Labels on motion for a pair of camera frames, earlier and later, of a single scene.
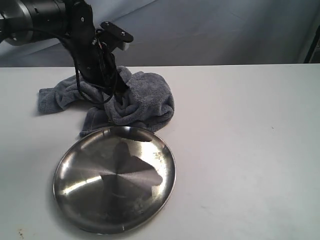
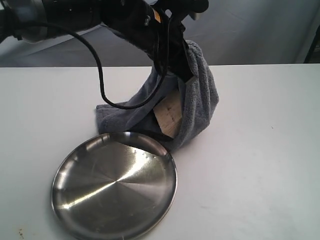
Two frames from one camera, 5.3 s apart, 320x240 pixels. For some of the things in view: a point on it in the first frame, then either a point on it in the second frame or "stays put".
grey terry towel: [148, 103] to [134, 112]
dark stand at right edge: [313, 56] stays put
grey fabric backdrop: [190, 32] stays put
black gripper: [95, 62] to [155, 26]
